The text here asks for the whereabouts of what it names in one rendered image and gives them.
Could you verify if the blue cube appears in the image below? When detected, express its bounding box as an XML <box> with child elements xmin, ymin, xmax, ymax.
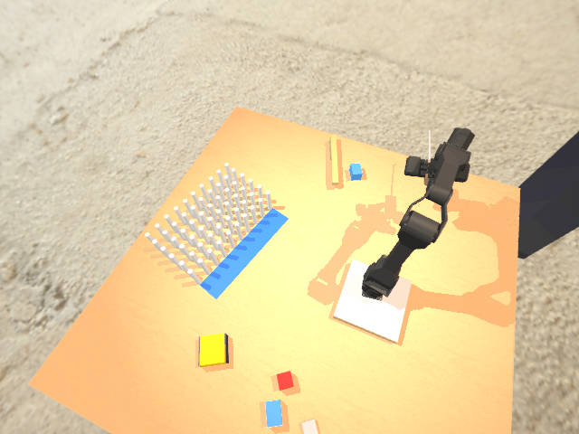
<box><xmin>265</xmin><ymin>400</ymin><xmax>283</xmax><ymax>428</ymax></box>
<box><xmin>349</xmin><ymin>163</ymin><xmax>363</xmax><ymax>181</ymax></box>

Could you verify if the red square tile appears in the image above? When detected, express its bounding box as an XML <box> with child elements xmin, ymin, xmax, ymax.
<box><xmin>277</xmin><ymin>371</ymin><xmax>294</xmax><ymax>391</ymax></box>

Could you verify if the blue flat strip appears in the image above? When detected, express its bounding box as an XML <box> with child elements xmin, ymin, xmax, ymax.
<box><xmin>199</xmin><ymin>208</ymin><xmax>289</xmax><ymax>299</ymax></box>

